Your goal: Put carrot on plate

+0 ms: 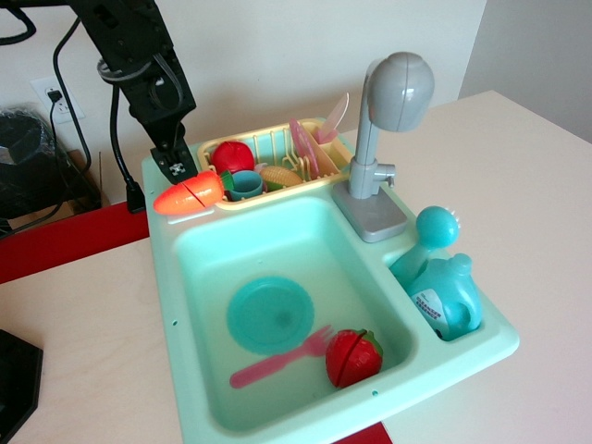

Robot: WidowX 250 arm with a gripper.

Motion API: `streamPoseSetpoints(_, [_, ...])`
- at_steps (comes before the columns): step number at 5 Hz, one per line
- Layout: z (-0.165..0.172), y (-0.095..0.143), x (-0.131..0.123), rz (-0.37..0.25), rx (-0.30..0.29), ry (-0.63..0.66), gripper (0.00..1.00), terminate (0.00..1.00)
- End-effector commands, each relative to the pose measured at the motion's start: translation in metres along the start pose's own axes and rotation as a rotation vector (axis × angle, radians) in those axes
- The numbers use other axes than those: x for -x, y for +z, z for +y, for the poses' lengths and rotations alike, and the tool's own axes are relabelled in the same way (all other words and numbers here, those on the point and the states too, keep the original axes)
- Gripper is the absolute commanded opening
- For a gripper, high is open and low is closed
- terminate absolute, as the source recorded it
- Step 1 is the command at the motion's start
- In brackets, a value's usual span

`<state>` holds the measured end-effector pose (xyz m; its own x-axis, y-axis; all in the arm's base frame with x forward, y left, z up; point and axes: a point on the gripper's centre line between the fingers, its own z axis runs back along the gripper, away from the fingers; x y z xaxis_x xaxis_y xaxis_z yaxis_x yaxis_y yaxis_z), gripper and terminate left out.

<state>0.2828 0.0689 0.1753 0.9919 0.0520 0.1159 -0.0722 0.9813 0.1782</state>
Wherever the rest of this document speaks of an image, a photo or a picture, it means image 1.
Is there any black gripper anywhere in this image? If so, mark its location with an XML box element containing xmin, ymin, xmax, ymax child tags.
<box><xmin>120</xmin><ymin>47</ymin><xmax>197</xmax><ymax>185</ymax></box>

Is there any orange toy carrot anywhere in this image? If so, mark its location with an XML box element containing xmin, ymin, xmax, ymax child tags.
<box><xmin>153</xmin><ymin>170</ymin><xmax>235</xmax><ymax>216</ymax></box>

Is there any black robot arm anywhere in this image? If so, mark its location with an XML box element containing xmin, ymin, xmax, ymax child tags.
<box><xmin>68</xmin><ymin>1</ymin><xmax>198</xmax><ymax>184</ymax></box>

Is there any pink toy plate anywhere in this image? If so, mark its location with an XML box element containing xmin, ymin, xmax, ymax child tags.
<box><xmin>289</xmin><ymin>118</ymin><xmax>319</xmax><ymax>179</ymax></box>

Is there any teal toy plate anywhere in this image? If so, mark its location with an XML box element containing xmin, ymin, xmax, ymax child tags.
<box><xmin>227</xmin><ymin>276</ymin><xmax>315</xmax><ymax>355</ymax></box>

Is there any red toy apple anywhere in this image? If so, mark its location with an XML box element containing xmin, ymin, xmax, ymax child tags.
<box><xmin>211</xmin><ymin>141</ymin><xmax>255</xmax><ymax>173</ymax></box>

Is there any blue toy cup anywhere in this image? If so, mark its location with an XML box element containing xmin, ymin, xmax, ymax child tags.
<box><xmin>229</xmin><ymin>170</ymin><xmax>264</xmax><ymax>202</ymax></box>

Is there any yellow dish rack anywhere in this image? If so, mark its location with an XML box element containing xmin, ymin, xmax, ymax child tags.
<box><xmin>190</xmin><ymin>118</ymin><xmax>353</xmax><ymax>211</ymax></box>

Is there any yellow toy corn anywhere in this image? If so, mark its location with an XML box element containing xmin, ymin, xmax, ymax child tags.
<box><xmin>259</xmin><ymin>166</ymin><xmax>303</xmax><ymax>191</ymax></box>

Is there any black bin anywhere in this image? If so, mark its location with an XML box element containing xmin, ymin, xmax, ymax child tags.
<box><xmin>1</xmin><ymin>108</ymin><xmax>101</xmax><ymax>219</ymax></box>

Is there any pink toy knife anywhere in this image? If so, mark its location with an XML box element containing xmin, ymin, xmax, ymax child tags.
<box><xmin>315</xmin><ymin>92</ymin><xmax>350</xmax><ymax>144</ymax></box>

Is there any mint green toy sink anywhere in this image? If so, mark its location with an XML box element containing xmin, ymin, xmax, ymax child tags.
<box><xmin>147</xmin><ymin>179</ymin><xmax>519</xmax><ymax>443</ymax></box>

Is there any pink toy fork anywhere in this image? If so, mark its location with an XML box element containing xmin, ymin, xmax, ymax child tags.
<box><xmin>229</xmin><ymin>326</ymin><xmax>334</xmax><ymax>389</ymax></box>

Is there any grey toy faucet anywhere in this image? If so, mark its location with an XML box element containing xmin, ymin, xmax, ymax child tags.
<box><xmin>331</xmin><ymin>51</ymin><xmax>436</xmax><ymax>243</ymax></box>

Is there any red toy strawberry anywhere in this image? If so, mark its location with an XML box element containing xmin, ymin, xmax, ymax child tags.
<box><xmin>326</xmin><ymin>329</ymin><xmax>383</xmax><ymax>389</ymax></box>

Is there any teal cleanser bottle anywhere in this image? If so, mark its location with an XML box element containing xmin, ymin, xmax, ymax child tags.
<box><xmin>406</xmin><ymin>253</ymin><xmax>483</xmax><ymax>341</ymax></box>

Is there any black power cable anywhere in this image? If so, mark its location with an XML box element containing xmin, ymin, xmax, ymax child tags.
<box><xmin>52</xmin><ymin>18</ymin><xmax>147</xmax><ymax>215</ymax></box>

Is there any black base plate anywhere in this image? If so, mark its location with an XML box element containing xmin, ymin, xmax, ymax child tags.
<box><xmin>1</xmin><ymin>330</ymin><xmax>43</xmax><ymax>443</ymax></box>

